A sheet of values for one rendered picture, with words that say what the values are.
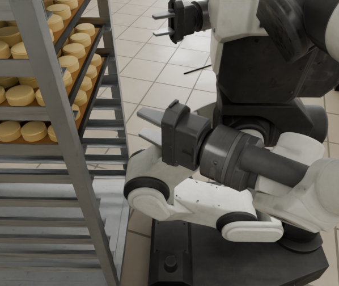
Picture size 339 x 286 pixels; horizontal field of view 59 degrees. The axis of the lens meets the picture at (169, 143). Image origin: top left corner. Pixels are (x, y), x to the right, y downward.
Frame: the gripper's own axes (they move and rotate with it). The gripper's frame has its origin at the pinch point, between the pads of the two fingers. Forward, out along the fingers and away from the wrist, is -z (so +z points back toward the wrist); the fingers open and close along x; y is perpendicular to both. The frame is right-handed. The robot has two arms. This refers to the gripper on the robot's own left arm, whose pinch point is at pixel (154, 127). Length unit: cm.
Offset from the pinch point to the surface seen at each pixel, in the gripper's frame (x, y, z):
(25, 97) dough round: 1.9, 7.0, -24.1
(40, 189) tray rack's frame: -71, -8, -68
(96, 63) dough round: -7.5, -22.5, -34.7
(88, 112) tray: -7.6, -4.1, -21.0
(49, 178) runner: -16.6, 10.1, -21.5
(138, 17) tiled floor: -85, -226, -172
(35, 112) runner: 1.6, 8.9, -19.2
